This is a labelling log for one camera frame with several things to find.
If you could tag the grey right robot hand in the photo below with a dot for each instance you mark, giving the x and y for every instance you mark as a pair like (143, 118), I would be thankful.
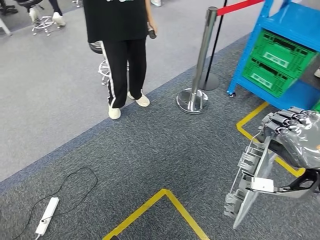
(300, 142)

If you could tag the grey plastic wheel hubcap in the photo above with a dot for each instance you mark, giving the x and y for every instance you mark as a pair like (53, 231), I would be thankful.
(263, 160)

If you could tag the blue metal shelf rack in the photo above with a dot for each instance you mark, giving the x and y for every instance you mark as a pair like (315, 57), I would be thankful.
(295, 23)

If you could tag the green plastic crate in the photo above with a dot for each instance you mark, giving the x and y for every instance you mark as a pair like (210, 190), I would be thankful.
(317, 106)
(265, 46)
(252, 71)

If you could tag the black stanchion with round base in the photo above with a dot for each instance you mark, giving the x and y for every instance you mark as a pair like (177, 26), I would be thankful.
(208, 82)

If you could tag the chrome stanchion with round base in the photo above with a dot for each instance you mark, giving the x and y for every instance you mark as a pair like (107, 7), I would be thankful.
(204, 49)

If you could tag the red barrier belt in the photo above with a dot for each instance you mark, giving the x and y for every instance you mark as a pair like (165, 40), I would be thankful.
(237, 6)

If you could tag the black handheld controller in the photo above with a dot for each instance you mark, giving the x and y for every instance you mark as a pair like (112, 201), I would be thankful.
(152, 34)

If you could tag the person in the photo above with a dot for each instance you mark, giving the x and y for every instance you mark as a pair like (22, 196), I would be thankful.
(59, 19)
(115, 20)

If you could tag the black stool chrome base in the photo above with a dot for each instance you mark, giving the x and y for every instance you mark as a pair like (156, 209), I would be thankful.
(27, 2)
(96, 46)

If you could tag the white power strip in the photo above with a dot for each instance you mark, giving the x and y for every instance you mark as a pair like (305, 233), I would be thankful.
(47, 215)

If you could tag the black chair base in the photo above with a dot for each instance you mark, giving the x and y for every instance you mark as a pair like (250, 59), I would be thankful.
(7, 10)

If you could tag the wrist camera with black bracket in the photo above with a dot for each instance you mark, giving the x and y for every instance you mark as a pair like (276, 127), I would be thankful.
(263, 184)

